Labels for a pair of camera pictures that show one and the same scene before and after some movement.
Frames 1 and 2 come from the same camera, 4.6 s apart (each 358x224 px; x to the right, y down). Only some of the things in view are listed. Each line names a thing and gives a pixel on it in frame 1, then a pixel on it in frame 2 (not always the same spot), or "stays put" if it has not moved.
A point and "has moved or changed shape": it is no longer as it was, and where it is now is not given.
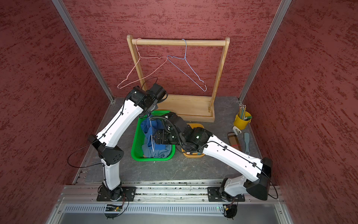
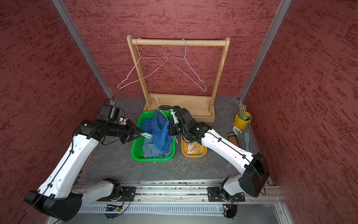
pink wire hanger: [138, 60] stays put
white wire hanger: [151, 136] -> [162, 113]
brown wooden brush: [234, 141] stays put
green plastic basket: [136, 150] stays put
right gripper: [165, 139] -> [171, 128]
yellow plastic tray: [189, 154] stays put
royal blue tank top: [150, 127] has moved or changed shape
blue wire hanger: [188, 64] stays put
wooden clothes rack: [194, 108] stays put
